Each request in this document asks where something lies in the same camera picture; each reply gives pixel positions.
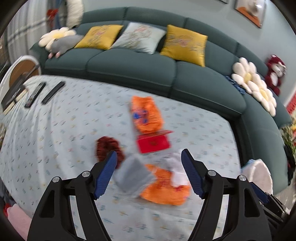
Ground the teal sectional sofa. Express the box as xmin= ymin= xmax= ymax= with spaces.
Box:
xmin=29 ymin=6 xmax=291 ymax=194

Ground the potted flower plant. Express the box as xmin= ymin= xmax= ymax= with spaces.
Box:
xmin=281 ymin=125 xmax=295 ymax=154

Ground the right framed wall picture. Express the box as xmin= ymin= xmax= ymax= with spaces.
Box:
xmin=234 ymin=0 xmax=267 ymax=28

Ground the black garment on sofa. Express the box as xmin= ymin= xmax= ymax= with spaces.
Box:
xmin=284 ymin=145 xmax=295 ymax=186

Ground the round white side table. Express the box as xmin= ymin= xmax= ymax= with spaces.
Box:
xmin=1 ymin=55 xmax=41 ymax=100

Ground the white daisy cushion left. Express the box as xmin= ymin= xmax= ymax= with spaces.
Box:
xmin=231 ymin=57 xmax=259 ymax=94

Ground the orange snack bag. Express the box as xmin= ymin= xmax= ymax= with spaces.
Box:
xmin=130 ymin=95 xmax=164 ymax=134

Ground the white plastic bag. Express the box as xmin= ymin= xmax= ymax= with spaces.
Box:
xmin=163 ymin=150 xmax=189 ymax=187

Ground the black remote control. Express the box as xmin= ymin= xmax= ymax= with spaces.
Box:
xmin=41 ymin=81 xmax=66 ymax=105
xmin=24 ymin=82 xmax=46 ymax=108

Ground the large yellow embroidered cushion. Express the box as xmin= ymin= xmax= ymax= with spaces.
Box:
xmin=160 ymin=25 xmax=208 ymax=67

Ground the light patterned tablecloth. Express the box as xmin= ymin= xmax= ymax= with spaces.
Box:
xmin=1 ymin=75 xmax=241 ymax=240

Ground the white sheep plush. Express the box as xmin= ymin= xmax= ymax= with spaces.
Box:
xmin=66 ymin=0 xmax=84 ymax=28

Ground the red bear plush toy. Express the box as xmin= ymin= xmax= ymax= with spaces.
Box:
xmin=265 ymin=54 xmax=287 ymax=96

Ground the blue patterned cloth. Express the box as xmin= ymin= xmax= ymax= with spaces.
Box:
xmin=225 ymin=76 xmax=246 ymax=95

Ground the orange snack wrapper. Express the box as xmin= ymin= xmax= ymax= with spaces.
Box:
xmin=140 ymin=164 xmax=190 ymax=206

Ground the grey paw plush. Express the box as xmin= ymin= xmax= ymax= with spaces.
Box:
xmin=48 ymin=35 xmax=84 ymax=59

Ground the dark red velvet scrunchie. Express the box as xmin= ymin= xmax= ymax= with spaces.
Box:
xmin=96 ymin=136 xmax=125 ymax=169

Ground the red paper box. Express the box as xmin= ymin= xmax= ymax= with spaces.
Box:
xmin=136 ymin=130 xmax=173 ymax=154

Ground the small yellow embroidered cushion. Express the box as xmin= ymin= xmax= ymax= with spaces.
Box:
xmin=74 ymin=25 xmax=123 ymax=50

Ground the small white daisy cushion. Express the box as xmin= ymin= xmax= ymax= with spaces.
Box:
xmin=38 ymin=27 xmax=76 ymax=52

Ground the black book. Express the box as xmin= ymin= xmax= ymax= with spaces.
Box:
xmin=1 ymin=77 xmax=26 ymax=112

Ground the white daisy cushion right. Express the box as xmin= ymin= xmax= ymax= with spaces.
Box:
xmin=245 ymin=73 xmax=277 ymax=117

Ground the light blue embroidered cushion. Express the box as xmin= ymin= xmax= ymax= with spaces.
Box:
xmin=111 ymin=22 xmax=166 ymax=54

